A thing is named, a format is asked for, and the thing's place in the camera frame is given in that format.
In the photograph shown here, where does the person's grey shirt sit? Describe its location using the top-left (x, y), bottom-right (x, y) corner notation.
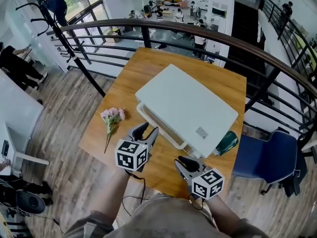
top-left (61, 193), bottom-right (271, 238)

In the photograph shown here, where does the white toaster oven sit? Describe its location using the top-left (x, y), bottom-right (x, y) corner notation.
top-left (135, 63), bottom-right (239, 159)

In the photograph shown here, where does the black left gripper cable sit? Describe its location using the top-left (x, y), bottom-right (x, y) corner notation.
top-left (121, 169), bottom-right (150, 217)

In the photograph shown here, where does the black coat rack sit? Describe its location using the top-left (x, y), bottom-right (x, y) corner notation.
top-left (15, 0), bottom-right (107, 98)

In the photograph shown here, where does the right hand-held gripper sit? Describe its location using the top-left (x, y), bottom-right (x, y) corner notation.
top-left (174, 155), bottom-right (225, 201)

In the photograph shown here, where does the black balcony railing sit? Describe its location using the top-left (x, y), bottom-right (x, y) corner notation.
top-left (258, 0), bottom-right (317, 82)

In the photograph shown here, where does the white desk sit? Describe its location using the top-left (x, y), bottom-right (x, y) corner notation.
top-left (0, 69), bottom-right (51, 176)

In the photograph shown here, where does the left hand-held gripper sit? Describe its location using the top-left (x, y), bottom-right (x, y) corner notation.
top-left (114, 122), bottom-right (159, 172)

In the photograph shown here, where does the black device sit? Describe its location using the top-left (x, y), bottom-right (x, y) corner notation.
top-left (1, 139), bottom-right (10, 157)

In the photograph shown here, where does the person's right forearm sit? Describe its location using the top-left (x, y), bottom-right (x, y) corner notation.
top-left (204, 194), bottom-right (243, 231)

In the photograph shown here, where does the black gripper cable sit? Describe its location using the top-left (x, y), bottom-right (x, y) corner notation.
top-left (187, 193), bottom-right (207, 211)
top-left (121, 169), bottom-right (150, 217)

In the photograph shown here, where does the black railing with wooden handrail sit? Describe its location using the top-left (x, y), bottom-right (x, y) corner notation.
top-left (46, 18), bottom-right (317, 146)

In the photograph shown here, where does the black round fan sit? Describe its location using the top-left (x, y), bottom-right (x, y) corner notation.
top-left (15, 189), bottom-right (47, 215)

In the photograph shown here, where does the green packet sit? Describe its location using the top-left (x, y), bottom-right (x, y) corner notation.
top-left (214, 130), bottom-right (239, 157)

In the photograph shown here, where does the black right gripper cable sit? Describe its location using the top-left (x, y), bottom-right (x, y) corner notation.
top-left (187, 193), bottom-right (207, 211)

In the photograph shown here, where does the blue office chair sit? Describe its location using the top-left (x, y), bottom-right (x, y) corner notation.
top-left (231, 128), bottom-right (308, 198)

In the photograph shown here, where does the dark jacket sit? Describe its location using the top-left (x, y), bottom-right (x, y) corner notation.
top-left (45, 0), bottom-right (69, 27)

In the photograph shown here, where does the white toaster oven door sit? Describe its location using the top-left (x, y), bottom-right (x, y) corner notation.
top-left (136, 103), bottom-right (187, 150)

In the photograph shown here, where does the pink flower bouquet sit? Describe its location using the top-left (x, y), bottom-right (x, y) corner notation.
top-left (100, 107), bottom-right (126, 154)

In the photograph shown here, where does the person's left forearm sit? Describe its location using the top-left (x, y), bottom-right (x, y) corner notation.
top-left (91, 168), bottom-right (140, 223)

